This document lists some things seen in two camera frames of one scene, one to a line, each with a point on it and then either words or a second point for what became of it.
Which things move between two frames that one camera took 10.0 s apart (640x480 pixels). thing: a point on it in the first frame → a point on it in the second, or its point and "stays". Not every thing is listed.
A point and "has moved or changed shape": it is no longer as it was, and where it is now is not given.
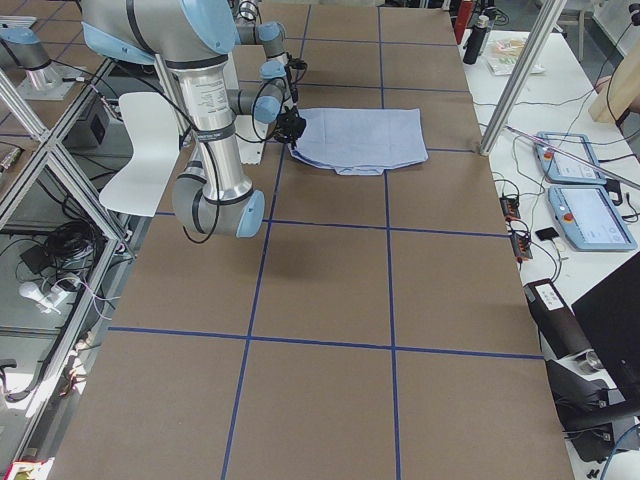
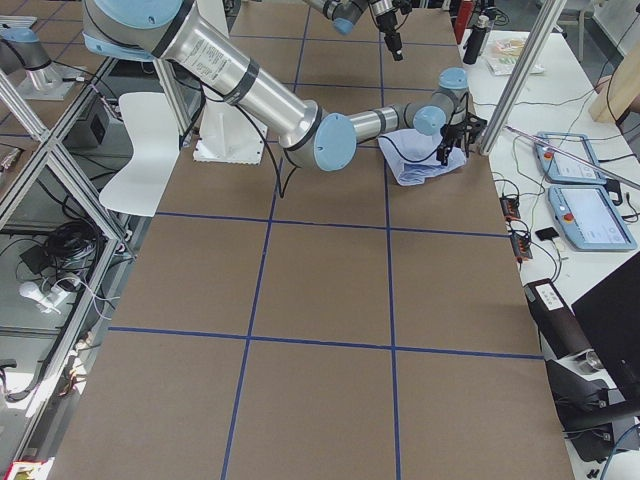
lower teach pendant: (589, 219) stays
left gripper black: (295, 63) → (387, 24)
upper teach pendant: (566, 158) stays
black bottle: (475, 42) stays
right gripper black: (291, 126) → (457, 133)
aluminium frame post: (551, 13) stays
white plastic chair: (153, 129) stays
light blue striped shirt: (361, 141) has moved or changed shape
